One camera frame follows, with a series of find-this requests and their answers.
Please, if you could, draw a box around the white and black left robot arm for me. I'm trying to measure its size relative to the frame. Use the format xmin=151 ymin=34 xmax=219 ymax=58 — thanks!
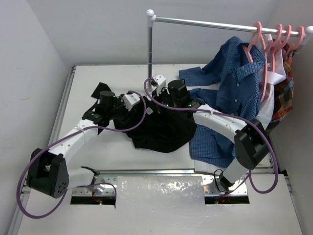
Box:
xmin=26 ymin=91 xmax=146 ymax=198

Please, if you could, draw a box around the black shirt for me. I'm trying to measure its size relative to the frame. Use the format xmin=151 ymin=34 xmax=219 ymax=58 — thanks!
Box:
xmin=91 ymin=83 xmax=197 ymax=153

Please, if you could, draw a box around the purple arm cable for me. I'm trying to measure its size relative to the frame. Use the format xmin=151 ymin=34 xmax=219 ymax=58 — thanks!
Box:
xmin=143 ymin=77 xmax=279 ymax=198
xmin=16 ymin=90 xmax=147 ymax=218

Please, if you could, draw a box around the silver and white clothes rack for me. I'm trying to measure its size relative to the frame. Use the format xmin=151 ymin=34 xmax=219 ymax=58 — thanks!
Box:
xmin=146 ymin=9 xmax=313 ymax=78

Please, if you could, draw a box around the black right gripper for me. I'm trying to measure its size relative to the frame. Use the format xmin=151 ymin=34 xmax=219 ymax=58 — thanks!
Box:
xmin=149 ymin=85 xmax=180 ymax=113

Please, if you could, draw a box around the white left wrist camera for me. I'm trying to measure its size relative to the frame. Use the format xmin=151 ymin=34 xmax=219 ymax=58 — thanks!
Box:
xmin=122 ymin=93 xmax=141 ymax=112

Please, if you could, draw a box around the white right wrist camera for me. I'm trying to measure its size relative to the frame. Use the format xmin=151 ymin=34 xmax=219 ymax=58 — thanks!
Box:
xmin=151 ymin=74 xmax=166 ymax=95

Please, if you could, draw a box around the blue checkered shirt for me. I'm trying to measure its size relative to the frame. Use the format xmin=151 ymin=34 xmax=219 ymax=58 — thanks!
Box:
xmin=179 ymin=36 xmax=265 ymax=168

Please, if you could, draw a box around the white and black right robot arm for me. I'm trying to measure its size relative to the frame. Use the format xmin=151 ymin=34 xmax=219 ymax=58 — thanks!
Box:
xmin=144 ymin=78 xmax=278 ymax=195

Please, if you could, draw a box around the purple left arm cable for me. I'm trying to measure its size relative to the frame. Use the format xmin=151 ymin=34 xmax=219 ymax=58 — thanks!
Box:
xmin=16 ymin=90 xmax=147 ymax=218

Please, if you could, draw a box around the pink hanger holding blue shirt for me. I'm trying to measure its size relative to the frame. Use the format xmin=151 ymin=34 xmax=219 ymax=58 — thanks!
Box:
xmin=242 ymin=21 xmax=264 ymax=63

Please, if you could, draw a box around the white shirt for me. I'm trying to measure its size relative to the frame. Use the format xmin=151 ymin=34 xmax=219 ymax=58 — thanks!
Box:
xmin=194 ymin=34 xmax=287 ymax=173

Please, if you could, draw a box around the pink hanger holding white shirt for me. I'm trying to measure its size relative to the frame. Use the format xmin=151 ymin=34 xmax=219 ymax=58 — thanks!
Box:
xmin=261 ymin=24 xmax=283 ymax=103

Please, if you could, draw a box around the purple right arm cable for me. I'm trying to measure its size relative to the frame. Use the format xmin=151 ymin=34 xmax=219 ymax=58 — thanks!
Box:
xmin=143 ymin=77 xmax=279 ymax=198

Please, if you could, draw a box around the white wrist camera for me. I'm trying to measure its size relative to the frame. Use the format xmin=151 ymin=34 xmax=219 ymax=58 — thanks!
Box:
xmin=151 ymin=74 xmax=166 ymax=95
xmin=122 ymin=93 xmax=141 ymax=112

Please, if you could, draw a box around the white front cover board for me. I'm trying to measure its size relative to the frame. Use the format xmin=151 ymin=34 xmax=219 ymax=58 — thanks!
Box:
xmin=18 ymin=176 xmax=302 ymax=235

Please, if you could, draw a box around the red plaid shirt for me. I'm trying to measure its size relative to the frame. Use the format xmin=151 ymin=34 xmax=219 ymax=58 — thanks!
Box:
xmin=266 ymin=43 xmax=294 ymax=134

